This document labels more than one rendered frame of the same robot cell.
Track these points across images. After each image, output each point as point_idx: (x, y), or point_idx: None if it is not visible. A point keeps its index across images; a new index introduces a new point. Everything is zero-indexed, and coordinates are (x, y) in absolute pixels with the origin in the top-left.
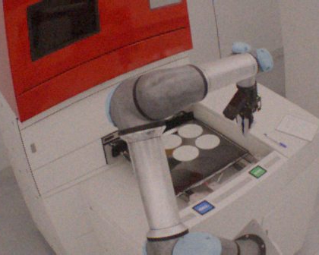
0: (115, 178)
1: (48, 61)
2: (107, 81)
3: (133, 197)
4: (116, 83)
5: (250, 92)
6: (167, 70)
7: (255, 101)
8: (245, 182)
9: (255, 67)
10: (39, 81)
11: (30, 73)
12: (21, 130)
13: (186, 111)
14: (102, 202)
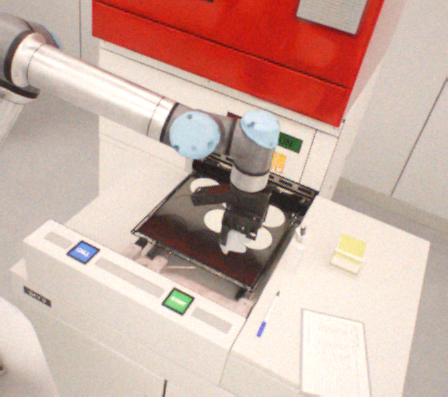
0: (170, 184)
1: None
2: (217, 84)
3: (143, 207)
4: (228, 96)
5: (247, 201)
6: (0, 17)
7: (243, 218)
8: (152, 290)
9: (153, 128)
10: (124, 6)
11: None
12: (102, 48)
13: (297, 200)
14: (122, 185)
